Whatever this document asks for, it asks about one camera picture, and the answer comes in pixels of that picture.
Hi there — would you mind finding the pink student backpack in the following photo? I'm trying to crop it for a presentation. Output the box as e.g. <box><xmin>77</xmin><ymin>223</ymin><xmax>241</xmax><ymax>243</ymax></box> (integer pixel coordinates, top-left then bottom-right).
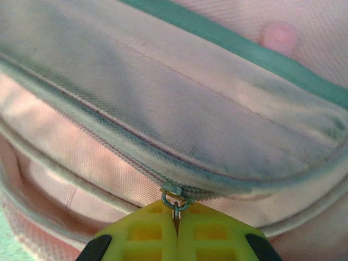
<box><xmin>0</xmin><ymin>0</ymin><xmax>348</xmax><ymax>261</ymax></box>

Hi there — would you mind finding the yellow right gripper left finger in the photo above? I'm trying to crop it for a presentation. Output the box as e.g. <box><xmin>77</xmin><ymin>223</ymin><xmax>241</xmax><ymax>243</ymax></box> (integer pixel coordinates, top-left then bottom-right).
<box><xmin>83</xmin><ymin>201</ymin><xmax>177</xmax><ymax>261</ymax></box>

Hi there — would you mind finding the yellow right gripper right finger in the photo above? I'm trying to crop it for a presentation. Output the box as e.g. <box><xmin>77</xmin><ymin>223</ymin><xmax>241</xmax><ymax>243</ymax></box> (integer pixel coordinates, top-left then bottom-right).
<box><xmin>177</xmin><ymin>202</ymin><xmax>283</xmax><ymax>261</ymax></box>

